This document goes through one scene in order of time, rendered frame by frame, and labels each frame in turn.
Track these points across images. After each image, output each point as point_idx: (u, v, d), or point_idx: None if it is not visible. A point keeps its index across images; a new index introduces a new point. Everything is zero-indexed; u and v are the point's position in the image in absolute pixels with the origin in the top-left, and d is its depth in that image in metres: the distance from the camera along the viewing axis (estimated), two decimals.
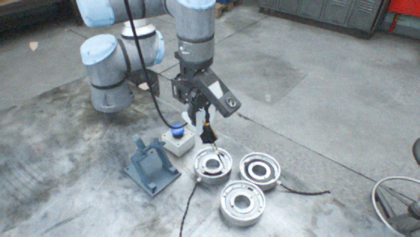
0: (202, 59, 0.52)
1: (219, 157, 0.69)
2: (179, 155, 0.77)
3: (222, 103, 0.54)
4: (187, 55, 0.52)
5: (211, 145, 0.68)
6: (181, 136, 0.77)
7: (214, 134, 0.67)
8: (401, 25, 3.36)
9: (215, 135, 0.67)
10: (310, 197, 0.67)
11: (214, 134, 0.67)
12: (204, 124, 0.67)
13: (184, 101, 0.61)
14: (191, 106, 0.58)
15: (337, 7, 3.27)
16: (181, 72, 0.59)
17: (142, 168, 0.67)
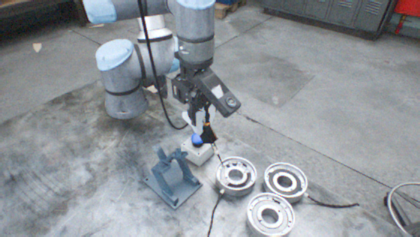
0: (202, 59, 0.52)
1: (218, 157, 0.69)
2: (199, 164, 0.74)
3: (222, 103, 0.54)
4: (187, 55, 0.52)
5: (211, 145, 0.68)
6: (202, 145, 0.75)
7: (214, 134, 0.67)
8: (407, 27, 3.33)
9: (215, 135, 0.67)
10: (339, 210, 0.65)
11: (214, 134, 0.67)
12: (204, 124, 0.67)
13: (184, 101, 0.61)
14: (191, 106, 0.58)
15: (343, 7, 3.24)
16: (181, 72, 0.59)
17: (163, 179, 0.64)
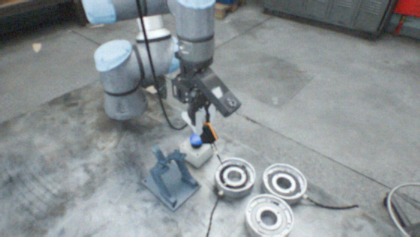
0: (202, 59, 0.52)
1: (218, 158, 0.69)
2: (198, 166, 0.74)
3: (222, 103, 0.54)
4: (187, 55, 0.52)
5: (211, 145, 0.68)
6: (200, 145, 0.74)
7: (215, 134, 0.67)
8: (407, 27, 3.33)
9: (216, 135, 0.67)
10: (338, 211, 0.65)
11: (214, 134, 0.67)
12: (205, 124, 0.67)
13: (184, 101, 0.61)
14: (191, 105, 0.58)
15: (343, 7, 3.24)
16: (181, 72, 0.59)
17: (162, 181, 0.64)
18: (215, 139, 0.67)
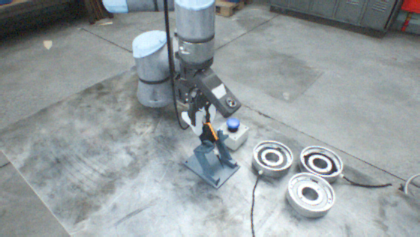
0: (202, 59, 0.52)
1: (218, 158, 0.69)
2: (235, 148, 0.78)
3: (222, 103, 0.54)
4: (187, 55, 0.52)
5: None
6: (237, 130, 0.78)
7: (215, 134, 0.67)
8: (413, 25, 3.37)
9: (216, 135, 0.67)
10: (373, 190, 0.68)
11: (214, 134, 0.67)
12: (205, 124, 0.67)
13: (184, 101, 0.61)
14: (191, 106, 0.58)
15: (350, 5, 3.28)
16: (181, 72, 0.59)
17: (206, 160, 0.67)
18: (215, 139, 0.67)
